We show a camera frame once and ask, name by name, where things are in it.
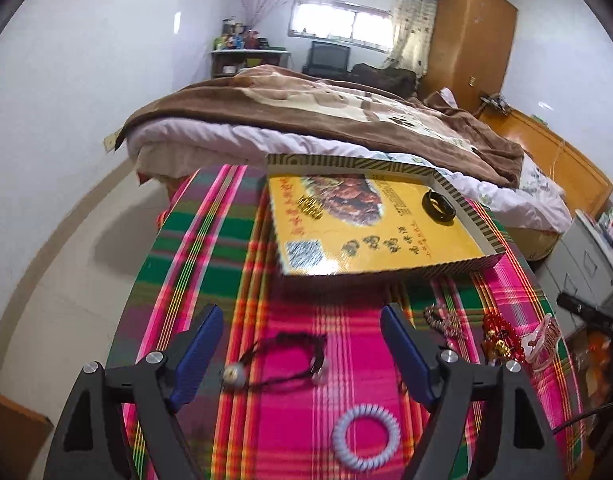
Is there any patterned curtain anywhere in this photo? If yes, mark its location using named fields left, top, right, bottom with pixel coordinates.
left=381, top=0, right=439, bottom=86

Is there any dried branch decoration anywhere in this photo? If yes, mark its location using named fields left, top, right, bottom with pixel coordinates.
left=240, top=0, right=280, bottom=28

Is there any red bead bracelet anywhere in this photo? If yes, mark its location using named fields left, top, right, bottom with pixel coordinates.
left=481, top=312, right=526, bottom=363

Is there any window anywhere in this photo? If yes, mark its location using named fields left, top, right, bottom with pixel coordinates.
left=289, top=0, right=393, bottom=52

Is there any yellow printed cardboard box tray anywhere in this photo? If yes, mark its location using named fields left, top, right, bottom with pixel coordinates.
left=265, top=154, right=504, bottom=277

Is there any pink hair claw clip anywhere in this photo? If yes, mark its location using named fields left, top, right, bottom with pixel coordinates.
left=521, top=314, right=562, bottom=372

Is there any brown printed blanket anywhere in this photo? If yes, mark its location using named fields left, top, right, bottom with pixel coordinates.
left=122, top=64, right=524, bottom=188

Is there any gold bead bracelet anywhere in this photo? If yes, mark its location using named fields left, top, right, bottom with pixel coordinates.
left=298, top=195, right=323, bottom=220

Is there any black chair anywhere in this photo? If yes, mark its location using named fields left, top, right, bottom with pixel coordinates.
left=302, top=41, right=351, bottom=80

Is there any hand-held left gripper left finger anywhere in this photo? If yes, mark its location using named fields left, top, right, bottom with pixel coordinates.
left=44, top=304, right=224, bottom=480

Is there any pink green plaid tablecloth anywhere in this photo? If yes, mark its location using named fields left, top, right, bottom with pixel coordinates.
left=106, top=162, right=587, bottom=480

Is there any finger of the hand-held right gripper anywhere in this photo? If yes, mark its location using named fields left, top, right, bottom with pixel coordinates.
left=557, top=292, right=613, bottom=332

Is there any black cord bracelet with bead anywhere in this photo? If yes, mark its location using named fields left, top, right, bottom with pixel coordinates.
left=222, top=332, right=329, bottom=392

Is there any wooden headboard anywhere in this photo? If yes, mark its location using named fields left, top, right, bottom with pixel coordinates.
left=479, top=107, right=613, bottom=218

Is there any black cable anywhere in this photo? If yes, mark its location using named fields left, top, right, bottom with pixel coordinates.
left=550, top=400, right=613, bottom=435

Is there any wooden wardrobe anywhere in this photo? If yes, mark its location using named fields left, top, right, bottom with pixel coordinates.
left=423, top=0, right=518, bottom=116

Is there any shelf table with toys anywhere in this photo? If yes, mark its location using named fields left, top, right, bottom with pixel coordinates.
left=210, top=17, right=291, bottom=79

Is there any bed with brown blanket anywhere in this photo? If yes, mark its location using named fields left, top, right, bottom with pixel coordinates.
left=129, top=117, right=572, bottom=233

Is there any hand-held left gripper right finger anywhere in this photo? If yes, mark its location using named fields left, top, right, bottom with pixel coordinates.
left=380, top=304, right=569, bottom=480

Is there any brown bead bracelet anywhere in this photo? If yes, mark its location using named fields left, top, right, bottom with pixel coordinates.
left=423, top=304, right=462, bottom=338

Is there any lilac spiral hair tie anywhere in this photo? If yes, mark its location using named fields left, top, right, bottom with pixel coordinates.
left=332, top=402, right=402, bottom=472

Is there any yellow mattress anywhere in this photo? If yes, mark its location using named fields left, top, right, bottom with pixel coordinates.
left=506, top=227, right=559, bottom=262

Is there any dark cloth pile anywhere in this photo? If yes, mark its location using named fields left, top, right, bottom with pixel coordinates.
left=349, top=62, right=418, bottom=97

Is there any black bangle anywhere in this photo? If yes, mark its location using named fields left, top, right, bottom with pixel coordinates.
left=421, top=189, right=457, bottom=223

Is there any grey metal cabinet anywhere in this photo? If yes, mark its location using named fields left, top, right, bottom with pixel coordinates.
left=533, top=210, right=613, bottom=331

